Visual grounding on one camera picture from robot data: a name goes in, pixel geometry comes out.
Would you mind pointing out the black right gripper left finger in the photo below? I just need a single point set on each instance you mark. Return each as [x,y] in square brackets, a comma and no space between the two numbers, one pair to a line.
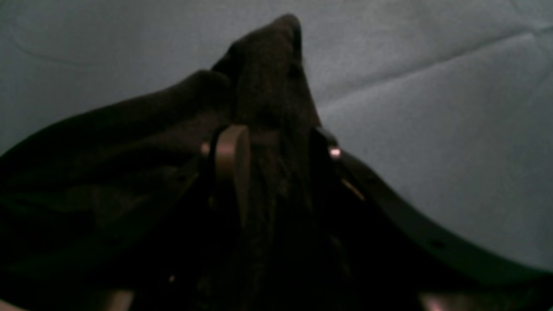
[208,220]

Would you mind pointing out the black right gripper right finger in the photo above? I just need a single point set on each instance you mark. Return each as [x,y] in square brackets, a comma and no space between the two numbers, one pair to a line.
[395,259]

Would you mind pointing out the black T-shirt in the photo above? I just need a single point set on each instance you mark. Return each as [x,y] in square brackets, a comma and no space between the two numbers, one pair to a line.
[84,201]

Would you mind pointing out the teal table cloth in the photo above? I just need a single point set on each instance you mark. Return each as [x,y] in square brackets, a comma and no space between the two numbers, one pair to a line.
[450,101]

